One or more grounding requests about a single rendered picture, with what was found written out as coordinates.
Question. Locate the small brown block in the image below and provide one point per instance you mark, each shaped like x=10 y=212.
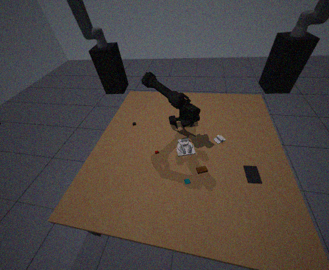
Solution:
x=201 y=169

